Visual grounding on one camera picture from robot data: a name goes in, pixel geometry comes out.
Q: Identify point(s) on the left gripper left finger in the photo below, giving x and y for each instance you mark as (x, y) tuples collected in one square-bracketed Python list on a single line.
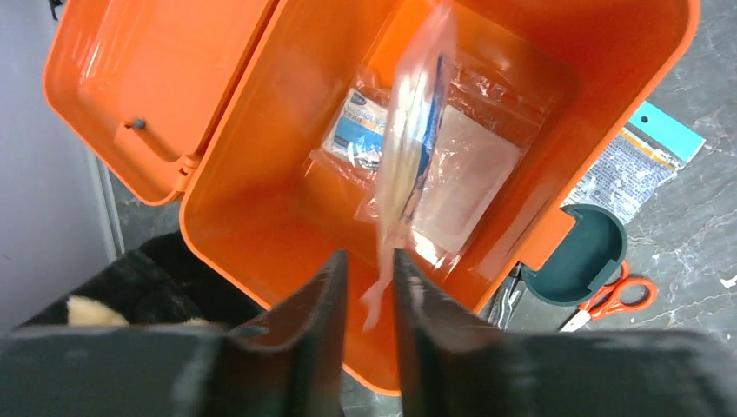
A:
[(284, 362)]

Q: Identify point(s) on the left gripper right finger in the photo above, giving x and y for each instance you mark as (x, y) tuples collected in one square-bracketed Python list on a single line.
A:
[(452, 363)]

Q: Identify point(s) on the blue alcohol wipes bag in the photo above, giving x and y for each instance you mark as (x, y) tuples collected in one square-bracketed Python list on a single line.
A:
[(352, 145)]

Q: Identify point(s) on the white gauze pad bag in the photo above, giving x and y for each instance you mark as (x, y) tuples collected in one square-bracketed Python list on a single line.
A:
[(474, 155)]

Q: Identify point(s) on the small items teal-header bag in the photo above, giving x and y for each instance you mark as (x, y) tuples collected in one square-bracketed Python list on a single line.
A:
[(648, 152)]

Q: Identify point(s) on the cotton swabs clear bag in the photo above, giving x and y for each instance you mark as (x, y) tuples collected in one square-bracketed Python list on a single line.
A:
[(418, 99)]

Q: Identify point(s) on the orange medicine kit box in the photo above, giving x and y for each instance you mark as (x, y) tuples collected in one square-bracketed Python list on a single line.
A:
[(217, 105)]

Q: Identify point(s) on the black handled scissors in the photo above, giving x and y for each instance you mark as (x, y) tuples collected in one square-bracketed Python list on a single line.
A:
[(507, 298)]

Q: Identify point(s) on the orange handled scissors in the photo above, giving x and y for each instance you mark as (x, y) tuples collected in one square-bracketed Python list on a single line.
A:
[(609, 299)]

